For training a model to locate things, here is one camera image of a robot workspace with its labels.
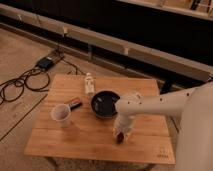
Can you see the black bowl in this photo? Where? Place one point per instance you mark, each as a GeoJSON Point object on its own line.
{"type": "Point", "coordinates": [103, 104]}

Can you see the white paper cup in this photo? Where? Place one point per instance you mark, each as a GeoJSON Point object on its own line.
{"type": "Point", "coordinates": [61, 114]}

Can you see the small white bottle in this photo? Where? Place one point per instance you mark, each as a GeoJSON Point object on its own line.
{"type": "Point", "coordinates": [89, 85]}

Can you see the wooden table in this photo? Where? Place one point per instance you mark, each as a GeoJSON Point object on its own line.
{"type": "Point", "coordinates": [89, 137]}

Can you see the black power adapter box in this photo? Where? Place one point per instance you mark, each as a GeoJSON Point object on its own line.
{"type": "Point", "coordinates": [45, 63]}

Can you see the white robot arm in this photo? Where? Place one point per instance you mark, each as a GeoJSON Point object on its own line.
{"type": "Point", "coordinates": [194, 150]}

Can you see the reddish brown pepper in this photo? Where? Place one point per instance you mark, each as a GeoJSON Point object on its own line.
{"type": "Point", "coordinates": [120, 138]}

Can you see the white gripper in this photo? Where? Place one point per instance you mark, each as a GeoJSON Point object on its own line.
{"type": "Point", "coordinates": [123, 124]}

